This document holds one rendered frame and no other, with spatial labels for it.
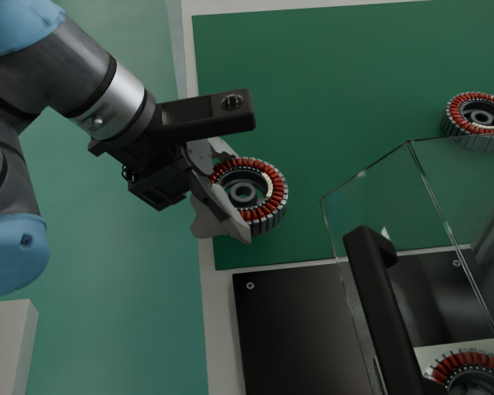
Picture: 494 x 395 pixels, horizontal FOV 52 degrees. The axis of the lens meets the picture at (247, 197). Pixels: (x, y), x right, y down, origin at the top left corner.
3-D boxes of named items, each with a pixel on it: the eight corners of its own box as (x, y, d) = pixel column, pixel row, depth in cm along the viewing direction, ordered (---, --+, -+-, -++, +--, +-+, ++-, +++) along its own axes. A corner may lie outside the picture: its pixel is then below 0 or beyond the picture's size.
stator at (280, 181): (202, 244, 62) (201, 226, 59) (197, 176, 69) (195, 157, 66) (292, 236, 63) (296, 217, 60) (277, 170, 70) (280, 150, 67)
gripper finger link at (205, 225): (218, 258, 63) (176, 197, 61) (258, 238, 61) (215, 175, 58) (212, 271, 60) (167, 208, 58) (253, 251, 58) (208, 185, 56)
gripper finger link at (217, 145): (201, 160, 72) (165, 154, 63) (235, 139, 70) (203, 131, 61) (210, 179, 71) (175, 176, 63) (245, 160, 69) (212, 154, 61)
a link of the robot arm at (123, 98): (118, 42, 50) (115, 95, 45) (150, 73, 53) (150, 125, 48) (66, 82, 53) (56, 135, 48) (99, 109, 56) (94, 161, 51)
